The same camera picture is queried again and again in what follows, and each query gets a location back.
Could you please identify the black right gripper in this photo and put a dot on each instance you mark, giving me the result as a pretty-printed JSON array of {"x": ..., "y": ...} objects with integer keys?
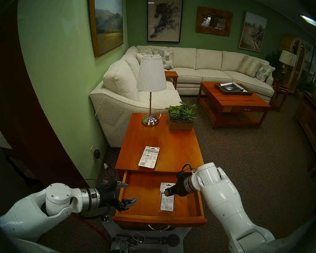
[{"x": 181, "y": 188}]

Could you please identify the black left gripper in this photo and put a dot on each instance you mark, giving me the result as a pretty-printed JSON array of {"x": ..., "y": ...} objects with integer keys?
[{"x": 109, "y": 198}]

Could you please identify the small clear Command blister package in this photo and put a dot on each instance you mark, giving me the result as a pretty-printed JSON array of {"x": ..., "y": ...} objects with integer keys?
[{"x": 167, "y": 202}]

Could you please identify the large Command hooks card package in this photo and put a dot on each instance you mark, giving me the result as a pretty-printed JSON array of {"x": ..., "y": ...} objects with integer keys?
[{"x": 148, "y": 157}]

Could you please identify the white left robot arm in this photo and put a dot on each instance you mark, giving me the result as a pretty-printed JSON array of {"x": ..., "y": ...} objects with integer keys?
[{"x": 23, "y": 215}]

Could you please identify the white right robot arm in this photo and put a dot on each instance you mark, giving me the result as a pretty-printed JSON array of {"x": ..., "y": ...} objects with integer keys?
[{"x": 221, "y": 197}]

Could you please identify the black base knob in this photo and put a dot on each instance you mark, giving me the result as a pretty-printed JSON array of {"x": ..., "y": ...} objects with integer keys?
[{"x": 105, "y": 218}]

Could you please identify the black power adapter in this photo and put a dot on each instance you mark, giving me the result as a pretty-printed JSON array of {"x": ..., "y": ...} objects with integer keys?
[{"x": 97, "y": 153}]

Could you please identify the black round disk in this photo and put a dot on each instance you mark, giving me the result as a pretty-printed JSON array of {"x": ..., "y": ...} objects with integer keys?
[{"x": 173, "y": 240}]

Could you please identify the black power strip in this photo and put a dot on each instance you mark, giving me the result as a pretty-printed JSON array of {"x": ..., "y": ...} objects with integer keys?
[{"x": 152, "y": 239}]

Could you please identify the orange wooden end table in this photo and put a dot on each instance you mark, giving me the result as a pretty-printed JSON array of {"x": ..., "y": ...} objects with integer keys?
[{"x": 160, "y": 134}]

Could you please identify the succulent planter box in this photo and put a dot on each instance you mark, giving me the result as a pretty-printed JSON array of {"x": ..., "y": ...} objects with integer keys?
[{"x": 181, "y": 124}]

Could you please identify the cream sectional sofa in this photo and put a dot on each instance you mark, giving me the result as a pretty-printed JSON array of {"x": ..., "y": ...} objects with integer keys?
[{"x": 115, "y": 110}]

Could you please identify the wooden coffee table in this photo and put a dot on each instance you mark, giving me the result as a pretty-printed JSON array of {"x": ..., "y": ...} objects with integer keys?
[{"x": 234, "y": 99}]

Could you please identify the small wooden side table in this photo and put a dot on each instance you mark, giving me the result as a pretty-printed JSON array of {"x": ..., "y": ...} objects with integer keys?
[{"x": 171, "y": 74}]

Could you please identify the dark cover book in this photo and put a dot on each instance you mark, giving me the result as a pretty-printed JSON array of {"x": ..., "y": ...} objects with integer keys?
[{"x": 230, "y": 88}]

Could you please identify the white shade table lamp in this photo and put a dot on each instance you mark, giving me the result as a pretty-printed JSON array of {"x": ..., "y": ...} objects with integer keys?
[{"x": 151, "y": 73}]

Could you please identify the dark wooden tray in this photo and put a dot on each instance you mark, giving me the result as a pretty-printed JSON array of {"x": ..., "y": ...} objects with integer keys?
[{"x": 247, "y": 92}]

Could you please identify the grey patterned throw pillow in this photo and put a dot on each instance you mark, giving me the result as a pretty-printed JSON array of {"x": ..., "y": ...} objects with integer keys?
[
  {"x": 146, "y": 51},
  {"x": 168, "y": 58},
  {"x": 264, "y": 72}
]

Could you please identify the brown wooden door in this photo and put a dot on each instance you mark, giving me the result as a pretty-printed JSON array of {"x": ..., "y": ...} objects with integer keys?
[{"x": 21, "y": 110}]

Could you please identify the striped beige throw pillow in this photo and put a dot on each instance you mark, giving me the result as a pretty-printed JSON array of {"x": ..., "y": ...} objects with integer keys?
[{"x": 249, "y": 66}]

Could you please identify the dark red end table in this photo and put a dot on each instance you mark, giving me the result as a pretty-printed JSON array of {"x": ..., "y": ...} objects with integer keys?
[{"x": 281, "y": 90}]

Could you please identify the wooden sideboard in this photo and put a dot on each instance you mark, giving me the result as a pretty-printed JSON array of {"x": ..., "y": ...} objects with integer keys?
[{"x": 312, "y": 123}]

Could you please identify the wood framed mirror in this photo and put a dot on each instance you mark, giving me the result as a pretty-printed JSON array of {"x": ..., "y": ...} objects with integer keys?
[{"x": 213, "y": 29}]

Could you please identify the dark green floor plant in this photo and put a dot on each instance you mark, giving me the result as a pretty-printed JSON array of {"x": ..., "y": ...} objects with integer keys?
[{"x": 275, "y": 61}]

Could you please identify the mountain landscape painting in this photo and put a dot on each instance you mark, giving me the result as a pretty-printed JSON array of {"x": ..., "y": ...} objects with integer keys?
[{"x": 108, "y": 23}]

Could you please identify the black framed horse picture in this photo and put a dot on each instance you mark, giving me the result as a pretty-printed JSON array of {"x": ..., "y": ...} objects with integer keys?
[{"x": 164, "y": 19}]

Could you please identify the tree landscape painting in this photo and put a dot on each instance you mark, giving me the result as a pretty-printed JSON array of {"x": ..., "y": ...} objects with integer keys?
[{"x": 252, "y": 31}]

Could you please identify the arched wooden cabinet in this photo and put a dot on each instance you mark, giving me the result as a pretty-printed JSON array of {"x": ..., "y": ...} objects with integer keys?
[{"x": 300, "y": 60}]

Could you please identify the ceiling light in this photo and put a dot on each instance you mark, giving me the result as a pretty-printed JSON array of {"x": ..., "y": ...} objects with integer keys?
[{"x": 309, "y": 21}]

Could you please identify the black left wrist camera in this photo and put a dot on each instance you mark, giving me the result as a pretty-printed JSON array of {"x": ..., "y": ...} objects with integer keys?
[{"x": 109, "y": 183}]

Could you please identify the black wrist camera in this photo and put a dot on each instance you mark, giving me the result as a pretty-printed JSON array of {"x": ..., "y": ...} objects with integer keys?
[
  {"x": 180, "y": 175},
  {"x": 109, "y": 183}
]

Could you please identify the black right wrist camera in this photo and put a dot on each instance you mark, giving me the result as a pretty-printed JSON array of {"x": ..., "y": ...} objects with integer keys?
[{"x": 180, "y": 175}]

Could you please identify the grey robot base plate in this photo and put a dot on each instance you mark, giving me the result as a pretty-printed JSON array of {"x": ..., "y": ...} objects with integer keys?
[{"x": 181, "y": 232}]

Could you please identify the beige wall outlet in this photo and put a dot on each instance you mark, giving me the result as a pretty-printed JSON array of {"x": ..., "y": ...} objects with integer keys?
[{"x": 92, "y": 150}]

